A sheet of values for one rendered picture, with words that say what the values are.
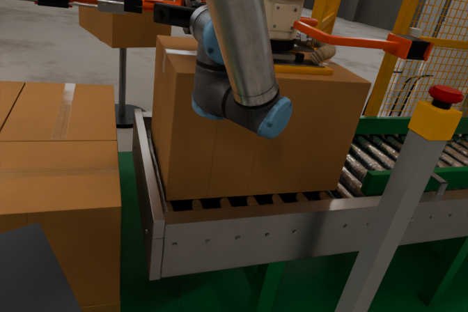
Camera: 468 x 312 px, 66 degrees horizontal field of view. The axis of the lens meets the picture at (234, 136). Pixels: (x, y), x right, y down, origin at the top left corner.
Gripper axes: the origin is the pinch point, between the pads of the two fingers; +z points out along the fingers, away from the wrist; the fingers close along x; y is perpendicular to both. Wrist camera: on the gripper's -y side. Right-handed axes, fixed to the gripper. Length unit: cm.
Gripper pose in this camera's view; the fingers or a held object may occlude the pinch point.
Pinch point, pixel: (182, 8)
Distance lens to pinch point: 108.3
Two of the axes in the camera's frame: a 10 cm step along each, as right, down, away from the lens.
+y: 9.4, -0.2, 3.3
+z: -3.0, -4.7, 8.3
